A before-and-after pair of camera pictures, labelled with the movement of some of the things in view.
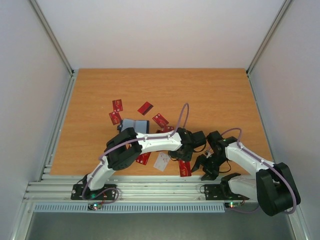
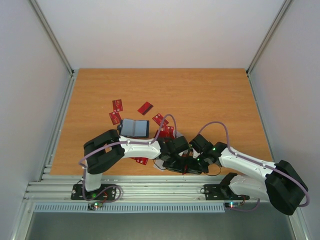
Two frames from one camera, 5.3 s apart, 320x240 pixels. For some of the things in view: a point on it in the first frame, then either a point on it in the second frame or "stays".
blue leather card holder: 141,126 stays
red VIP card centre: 160,120 stays
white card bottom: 162,161 stays
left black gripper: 188,158 → 180,168
